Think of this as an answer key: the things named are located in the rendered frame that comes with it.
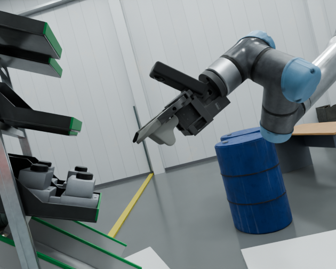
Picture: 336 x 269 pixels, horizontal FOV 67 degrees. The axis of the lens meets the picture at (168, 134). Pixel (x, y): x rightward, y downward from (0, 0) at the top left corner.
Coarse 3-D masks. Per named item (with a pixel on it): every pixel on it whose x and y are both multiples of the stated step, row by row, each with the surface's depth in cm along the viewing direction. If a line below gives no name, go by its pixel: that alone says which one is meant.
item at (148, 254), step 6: (138, 252) 100; (144, 252) 99; (150, 252) 97; (126, 258) 98; (132, 258) 96; (138, 258) 95; (144, 258) 94; (150, 258) 93; (156, 258) 92; (138, 264) 91; (144, 264) 90; (150, 264) 89; (156, 264) 88; (162, 264) 87
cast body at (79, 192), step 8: (72, 176) 47; (80, 176) 46; (88, 176) 46; (72, 184) 45; (80, 184) 45; (88, 184) 45; (64, 192) 47; (72, 192) 45; (80, 192) 45; (88, 192) 45; (56, 200) 46; (64, 200) 44; (72, 200) 45; (80, 200) 45; (88, 200) 45; (96, 200) 45
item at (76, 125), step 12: (0, 84) 52; (0, 96) 40; (12, 96) 52; (0, 108) 40; (12, 108) 41; (24, 108) 41; (12, 120) 41; (24, 120) 41; (36, 120) 41; (48, 120) 42; (60, 120) 42; (72, 120) 43
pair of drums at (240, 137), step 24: (216, 144) 291; (240, 144) 254; (264, 144) 253; (240, 168) 256; (264, 168) 252; (240, 192) 261; (264, 192) 253; (240, 216) 268; (264, 216) 254; (288, 216) 262
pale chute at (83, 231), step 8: (8, 224) 54; (56, 224) 68; (64, 224) 68; (72, 224) 68; (80, 224) 69; (8, 232) 54; (72, 232) 68; (80, 232) 69; (88, 232) 69; (96, 232) 70; (88, 240) 69; (96, 240) 70; (104, 240) 70; (112, 240) 71; (104, 248) 70; (112, 248) 71; (120, 248) 71; (120, 256) 71
